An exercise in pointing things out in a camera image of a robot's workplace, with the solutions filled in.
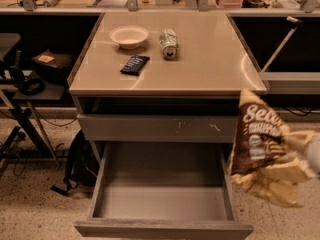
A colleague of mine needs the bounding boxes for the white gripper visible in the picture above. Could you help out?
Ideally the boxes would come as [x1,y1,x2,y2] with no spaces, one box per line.
[284,130,320,174]

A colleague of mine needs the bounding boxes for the brown sea salt chip bag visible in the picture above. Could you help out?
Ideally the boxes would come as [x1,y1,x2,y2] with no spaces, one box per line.
[229,88,319,207]

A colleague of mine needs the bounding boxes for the grey drawer cabinet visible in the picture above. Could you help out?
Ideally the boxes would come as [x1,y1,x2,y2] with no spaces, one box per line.
[69,10,267,157]

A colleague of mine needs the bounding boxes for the open grey middle drawer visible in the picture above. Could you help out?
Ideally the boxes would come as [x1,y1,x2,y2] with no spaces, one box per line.
[75,142,253,240]

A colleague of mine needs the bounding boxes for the closed grey top drawer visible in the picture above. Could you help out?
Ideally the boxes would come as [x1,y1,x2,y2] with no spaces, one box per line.
[78,114,237,143]

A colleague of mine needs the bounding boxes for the dark blue snack bar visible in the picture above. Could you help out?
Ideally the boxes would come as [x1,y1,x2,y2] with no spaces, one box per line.
[120,55,150,76]

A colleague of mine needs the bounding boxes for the white paper bowl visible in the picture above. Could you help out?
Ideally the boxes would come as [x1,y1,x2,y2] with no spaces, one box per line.
[109,26,149,50]

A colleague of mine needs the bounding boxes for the black backpack on floor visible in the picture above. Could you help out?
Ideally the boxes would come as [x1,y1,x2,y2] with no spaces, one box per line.
[51,131,99,196]

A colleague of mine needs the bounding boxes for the black box with label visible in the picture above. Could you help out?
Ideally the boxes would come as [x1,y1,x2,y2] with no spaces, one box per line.
[31,50,73,85]

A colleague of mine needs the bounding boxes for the black headphones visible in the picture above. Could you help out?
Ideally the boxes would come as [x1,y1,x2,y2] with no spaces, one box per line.
[9,66,45,95]

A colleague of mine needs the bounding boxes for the dark side table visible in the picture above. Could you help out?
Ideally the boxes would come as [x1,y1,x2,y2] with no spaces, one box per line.
[0,33,68,172]

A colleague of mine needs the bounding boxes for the white handled stick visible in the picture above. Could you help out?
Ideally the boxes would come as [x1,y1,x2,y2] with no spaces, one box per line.
[261,16,302,72]

